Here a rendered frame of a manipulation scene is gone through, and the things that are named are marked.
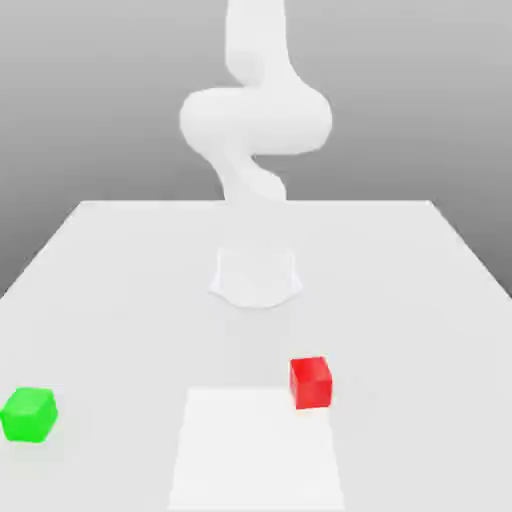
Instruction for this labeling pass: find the small green cube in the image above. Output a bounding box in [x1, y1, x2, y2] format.
[0, 386, 60, 444]

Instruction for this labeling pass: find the small red cube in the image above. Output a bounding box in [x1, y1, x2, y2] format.
[289, 355, 334, 411]

